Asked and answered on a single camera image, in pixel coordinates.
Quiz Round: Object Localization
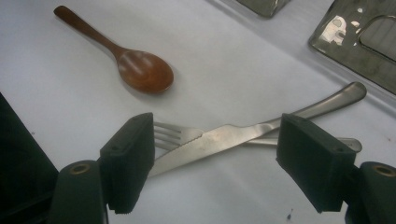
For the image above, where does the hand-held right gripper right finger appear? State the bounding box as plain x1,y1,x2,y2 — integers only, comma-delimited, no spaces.
276,113,358,215

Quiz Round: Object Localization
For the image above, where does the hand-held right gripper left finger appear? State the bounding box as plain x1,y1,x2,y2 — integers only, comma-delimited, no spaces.
98,112,156,216

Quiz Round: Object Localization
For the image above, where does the steel fork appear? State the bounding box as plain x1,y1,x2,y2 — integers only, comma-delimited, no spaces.
153,120,363,154

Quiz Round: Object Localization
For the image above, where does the brown wooden spoon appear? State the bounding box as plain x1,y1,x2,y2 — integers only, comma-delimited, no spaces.
53,5,175,94

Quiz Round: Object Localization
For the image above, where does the steel table knife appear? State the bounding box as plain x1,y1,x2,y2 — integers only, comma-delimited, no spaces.
148,81,368,178

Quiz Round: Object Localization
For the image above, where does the smoky clear plastic bin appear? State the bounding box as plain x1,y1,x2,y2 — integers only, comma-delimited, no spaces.
236,0,292,19
308,0,396,96

